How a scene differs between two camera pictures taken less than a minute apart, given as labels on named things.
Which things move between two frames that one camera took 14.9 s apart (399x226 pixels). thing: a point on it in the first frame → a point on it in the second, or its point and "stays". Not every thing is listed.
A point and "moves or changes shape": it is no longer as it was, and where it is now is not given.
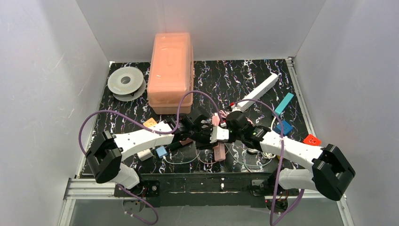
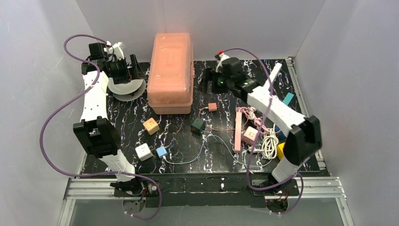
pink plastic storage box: x=171 y=73 stays
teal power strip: x=283 y=104 stays
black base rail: x=240 y=190 stays
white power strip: x=258 y=92 moves or changes shape
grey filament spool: x=126 y=84 stays
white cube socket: x=145 y=155 stays
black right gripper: x=232 y=117 → x=216 y=81
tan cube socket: x=150 y=122 stays
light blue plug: x=161 y=151 stays
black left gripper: x=203 y=133 → x=127 y=69
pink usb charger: x=187 y=141 → x=212 y=107
